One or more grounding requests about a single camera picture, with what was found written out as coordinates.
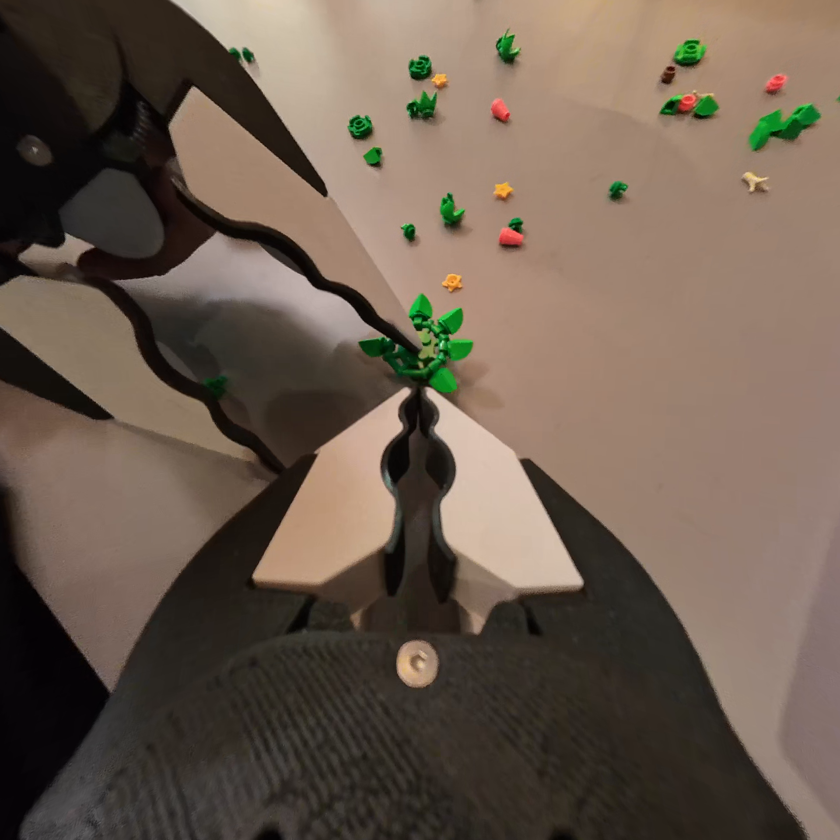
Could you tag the pink round toy stud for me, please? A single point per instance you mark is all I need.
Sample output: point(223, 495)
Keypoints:
point(776, 83)

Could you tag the green toy leaf pair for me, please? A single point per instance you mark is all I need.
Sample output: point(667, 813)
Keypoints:
point(215, 386)

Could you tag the cream toy coral piece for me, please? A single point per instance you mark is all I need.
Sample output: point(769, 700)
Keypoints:
point(754, 182)

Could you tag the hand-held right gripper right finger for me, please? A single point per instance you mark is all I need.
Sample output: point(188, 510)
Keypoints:
point(505, 525)

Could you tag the green toy sprout piece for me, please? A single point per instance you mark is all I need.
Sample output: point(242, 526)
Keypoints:
point(451, 211)
point(507, 47)

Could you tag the green toy grass piece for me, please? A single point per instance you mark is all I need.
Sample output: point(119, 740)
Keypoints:
point(422, 105)

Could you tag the person's left hand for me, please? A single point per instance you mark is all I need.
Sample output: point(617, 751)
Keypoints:
point(190, 239)

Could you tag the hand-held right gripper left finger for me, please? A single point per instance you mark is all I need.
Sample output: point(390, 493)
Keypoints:
point(328, 518)

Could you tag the green leaves with pink flower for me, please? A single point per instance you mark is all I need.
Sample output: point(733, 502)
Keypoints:
point(689, 103)

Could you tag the large green toy leaf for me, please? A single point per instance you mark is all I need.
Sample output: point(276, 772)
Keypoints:
point(784, 124)

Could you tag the pink toy cone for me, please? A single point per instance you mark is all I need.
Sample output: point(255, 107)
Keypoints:
point(510, 237)
point(501, 109)

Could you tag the green round toy flower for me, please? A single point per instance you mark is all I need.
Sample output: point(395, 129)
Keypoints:
point(420, 67)
point(359, 126)
point(689, 52)

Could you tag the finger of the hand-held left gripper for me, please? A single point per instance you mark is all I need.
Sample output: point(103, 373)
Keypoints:
point(79, 341)
point(275, 197)

